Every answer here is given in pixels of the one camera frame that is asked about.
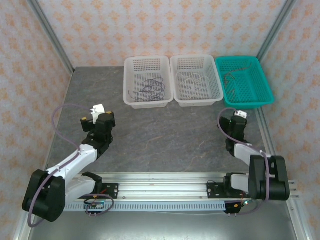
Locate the aluminium corner post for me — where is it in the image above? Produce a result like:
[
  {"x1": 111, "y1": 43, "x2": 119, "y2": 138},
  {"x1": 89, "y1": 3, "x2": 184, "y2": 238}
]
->
[
  {"x1": 26, "y1": 0, "x2": 76, "y2": 76},
  {"x1": 256, "y1": 0, "x2": 299, "y2": 60}
]

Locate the thin red cable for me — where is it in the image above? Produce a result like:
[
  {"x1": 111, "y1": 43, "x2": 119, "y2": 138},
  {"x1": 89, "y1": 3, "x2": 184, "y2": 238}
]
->
[{"x1": 223, "y1": 61, "x2": 254, "y2": 99}]

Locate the aluminium side rail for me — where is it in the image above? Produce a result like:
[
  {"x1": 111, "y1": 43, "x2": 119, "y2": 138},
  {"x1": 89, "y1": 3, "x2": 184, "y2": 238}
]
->
[{"x1": 254, "y1": 108, "x2": 286, "y2": 181}]

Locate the teal plastic mesh basket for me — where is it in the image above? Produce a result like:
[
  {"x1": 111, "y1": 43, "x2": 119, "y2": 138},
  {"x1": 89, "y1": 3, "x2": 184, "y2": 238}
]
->
[{"x1": 214, "y1": 56, "x2": 275, "y2": 110}]

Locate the aluminium lower frame rail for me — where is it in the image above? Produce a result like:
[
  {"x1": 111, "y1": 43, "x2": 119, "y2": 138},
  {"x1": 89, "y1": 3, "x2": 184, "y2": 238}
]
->
[
  {"x1": 12, "y1": 221, "x2": 35, "y2": 240},
  {"x1": 286, "y1": 199, "x2": 313, "y2": 240}
]

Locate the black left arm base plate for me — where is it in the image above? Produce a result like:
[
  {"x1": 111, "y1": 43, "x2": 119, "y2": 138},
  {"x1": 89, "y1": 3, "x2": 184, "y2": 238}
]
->
[{"x1": 74, "y1": 182, "x2": 120, "y2": 200}]

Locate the thin purple cable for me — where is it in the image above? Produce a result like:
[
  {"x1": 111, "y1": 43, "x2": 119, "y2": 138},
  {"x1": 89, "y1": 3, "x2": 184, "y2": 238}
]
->
[{"x1": 127, "y1": 77, "x2": 166, "y2": 103}]

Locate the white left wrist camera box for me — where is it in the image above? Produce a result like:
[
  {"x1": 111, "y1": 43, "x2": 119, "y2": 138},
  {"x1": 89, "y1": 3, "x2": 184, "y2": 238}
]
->
[{"x1": 89, "y1": 104, "x2": 105, "y2": 119}]

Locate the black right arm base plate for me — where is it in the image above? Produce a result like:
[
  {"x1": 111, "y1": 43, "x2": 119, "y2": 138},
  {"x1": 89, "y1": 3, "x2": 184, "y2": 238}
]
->
[{"x1": 206, "y1": 181, "x2": 251, "y2": 200}]

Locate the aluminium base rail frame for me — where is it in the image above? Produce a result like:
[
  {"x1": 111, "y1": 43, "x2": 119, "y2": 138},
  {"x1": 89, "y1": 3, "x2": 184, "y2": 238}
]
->
[{"x1": 63, "y1": 172, "x2": 300, "y2": 201}]

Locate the slotted grey cable duct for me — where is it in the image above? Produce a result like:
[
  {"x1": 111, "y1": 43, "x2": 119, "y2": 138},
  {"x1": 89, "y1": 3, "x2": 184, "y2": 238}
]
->
[{"x1": 63, "y1": 201, "x2": 227, "y2": 213}]

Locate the grey metal panel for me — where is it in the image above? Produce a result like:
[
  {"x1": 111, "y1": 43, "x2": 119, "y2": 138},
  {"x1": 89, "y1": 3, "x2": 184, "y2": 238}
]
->
[{"x1": 27, "y1": 211, "x2": 298, "y2": 240}]

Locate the white plastic mesh basket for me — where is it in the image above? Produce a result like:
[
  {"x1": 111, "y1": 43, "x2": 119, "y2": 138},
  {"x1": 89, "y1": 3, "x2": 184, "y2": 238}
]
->
[
  {"x1": 169, "y1": 54, "x2": 225, "y2": 108},
  {"x1": 123, "y1": 55, "x2": 175, "y2": 110}
]

